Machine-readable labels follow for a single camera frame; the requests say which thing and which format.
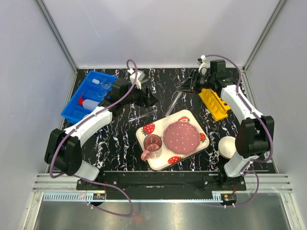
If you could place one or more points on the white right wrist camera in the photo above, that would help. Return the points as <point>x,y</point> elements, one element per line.
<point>203,67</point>

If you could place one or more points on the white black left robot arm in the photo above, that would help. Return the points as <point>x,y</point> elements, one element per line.
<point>64,148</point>

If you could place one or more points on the blue plastic compartment bin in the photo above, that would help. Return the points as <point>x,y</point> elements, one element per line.
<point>73,112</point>

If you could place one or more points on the wash bottle with red cap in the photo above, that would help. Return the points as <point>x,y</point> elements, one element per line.
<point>87,104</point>

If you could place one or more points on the glass alcohol lamp white cap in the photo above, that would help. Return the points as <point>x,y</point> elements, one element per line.
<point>106,84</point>

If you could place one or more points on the pink polka dot plate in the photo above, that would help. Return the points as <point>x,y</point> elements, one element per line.
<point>181,138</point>

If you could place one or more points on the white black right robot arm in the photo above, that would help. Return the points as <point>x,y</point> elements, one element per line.
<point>220,92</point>

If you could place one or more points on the small clear glass beaker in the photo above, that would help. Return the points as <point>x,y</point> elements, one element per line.
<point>102,93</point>

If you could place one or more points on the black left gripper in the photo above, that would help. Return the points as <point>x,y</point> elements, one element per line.
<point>147,99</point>

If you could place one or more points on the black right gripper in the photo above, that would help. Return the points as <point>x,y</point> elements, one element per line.
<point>191,86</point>

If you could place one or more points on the pink ghost pattern mug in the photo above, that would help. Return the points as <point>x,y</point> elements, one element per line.
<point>152,147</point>

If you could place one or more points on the cream ceramic bowl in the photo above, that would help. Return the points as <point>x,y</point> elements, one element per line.
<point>226,147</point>

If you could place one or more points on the yellow test tube rack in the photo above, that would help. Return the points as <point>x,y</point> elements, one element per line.
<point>216,106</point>

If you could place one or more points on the strawberry pattern white tray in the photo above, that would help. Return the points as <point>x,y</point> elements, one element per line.
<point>169,158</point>

